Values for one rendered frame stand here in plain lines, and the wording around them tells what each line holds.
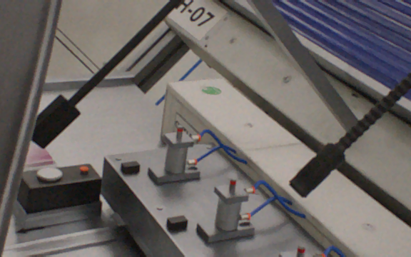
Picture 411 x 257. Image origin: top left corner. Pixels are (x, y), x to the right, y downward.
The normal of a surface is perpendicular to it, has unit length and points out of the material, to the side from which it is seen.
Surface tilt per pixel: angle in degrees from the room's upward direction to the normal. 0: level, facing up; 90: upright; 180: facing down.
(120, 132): 45
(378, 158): 90
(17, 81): 62
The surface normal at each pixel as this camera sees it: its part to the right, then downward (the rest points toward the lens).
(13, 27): 0.60, -0.09
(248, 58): -0.53, -0.56
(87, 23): 0.47, 0.43
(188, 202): 0.13, -0.90
